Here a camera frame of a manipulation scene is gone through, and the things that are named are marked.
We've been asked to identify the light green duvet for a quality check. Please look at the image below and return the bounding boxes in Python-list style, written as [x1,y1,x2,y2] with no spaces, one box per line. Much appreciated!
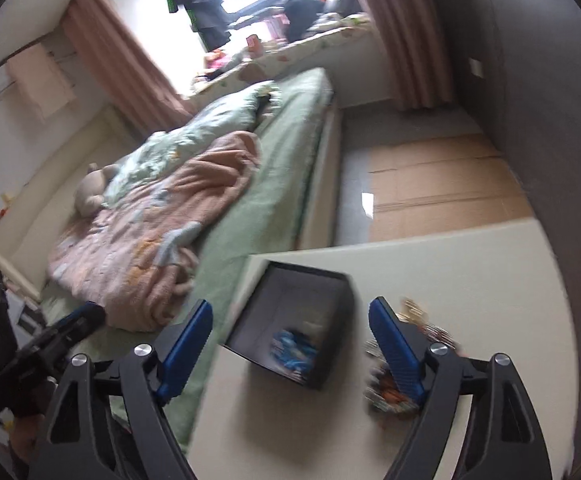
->
[104,80,283,208]

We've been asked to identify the pink curtain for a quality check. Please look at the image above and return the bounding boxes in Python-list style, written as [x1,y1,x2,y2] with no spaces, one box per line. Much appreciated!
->
[60,0,195,134]
[360,0,454,110]

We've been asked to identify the pink fleece blanket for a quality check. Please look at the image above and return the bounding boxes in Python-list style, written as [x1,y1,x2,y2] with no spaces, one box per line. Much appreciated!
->
[48,131,260,332]

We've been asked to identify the cardboard floor sheet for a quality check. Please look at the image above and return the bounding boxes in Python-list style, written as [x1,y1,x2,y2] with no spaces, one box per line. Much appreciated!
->
[368,133,534,242]

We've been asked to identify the white wall outlet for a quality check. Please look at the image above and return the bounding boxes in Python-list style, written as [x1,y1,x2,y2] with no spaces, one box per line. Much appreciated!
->
[468,58,484,79]

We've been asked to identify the hanging pink towel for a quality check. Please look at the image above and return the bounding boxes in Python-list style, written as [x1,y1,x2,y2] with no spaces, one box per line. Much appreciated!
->
[6,44,77,122]

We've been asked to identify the left pink curtain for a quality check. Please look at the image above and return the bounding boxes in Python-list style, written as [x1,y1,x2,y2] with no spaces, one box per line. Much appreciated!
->
[60,0,195,134]

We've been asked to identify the patterned window seat cover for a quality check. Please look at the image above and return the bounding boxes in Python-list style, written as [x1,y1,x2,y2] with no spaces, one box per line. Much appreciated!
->
[190,12,371,98]

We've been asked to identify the white ottoman table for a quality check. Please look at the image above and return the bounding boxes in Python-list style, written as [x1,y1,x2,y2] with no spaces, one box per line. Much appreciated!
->
[187,219,579,479]

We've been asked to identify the bed with green sheet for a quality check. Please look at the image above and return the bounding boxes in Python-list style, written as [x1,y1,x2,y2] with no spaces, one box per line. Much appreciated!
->
[48,67,333,448]

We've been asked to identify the dark wall panel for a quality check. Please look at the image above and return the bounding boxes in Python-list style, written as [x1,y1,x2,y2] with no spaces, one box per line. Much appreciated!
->
[435,0,581,448]

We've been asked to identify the right pink curtain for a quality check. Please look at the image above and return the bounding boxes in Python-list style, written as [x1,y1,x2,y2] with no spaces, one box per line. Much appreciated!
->
[360,0,454,110]

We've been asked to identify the brown seed bead bracelet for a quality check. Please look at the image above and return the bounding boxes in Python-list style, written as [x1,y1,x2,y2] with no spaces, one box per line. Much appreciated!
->
[363,339,422,416]

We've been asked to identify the cream headboard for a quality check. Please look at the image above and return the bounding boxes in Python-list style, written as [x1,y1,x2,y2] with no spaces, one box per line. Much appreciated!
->
[0,105,138,302]

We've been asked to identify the black bag on sill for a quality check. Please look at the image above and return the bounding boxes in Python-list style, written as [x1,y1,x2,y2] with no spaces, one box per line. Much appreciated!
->
[282,0,325,44]

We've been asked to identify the beige plush toy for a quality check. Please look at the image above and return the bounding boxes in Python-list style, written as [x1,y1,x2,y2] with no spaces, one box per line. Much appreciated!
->
[74,164,120,218]

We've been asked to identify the black open jewelry box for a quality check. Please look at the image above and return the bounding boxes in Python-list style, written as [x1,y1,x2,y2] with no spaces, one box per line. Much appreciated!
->
[224,261,355,390]

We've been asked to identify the blue bead bracelet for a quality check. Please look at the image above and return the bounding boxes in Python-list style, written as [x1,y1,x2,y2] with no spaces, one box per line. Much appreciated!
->
[268,327,322,375]

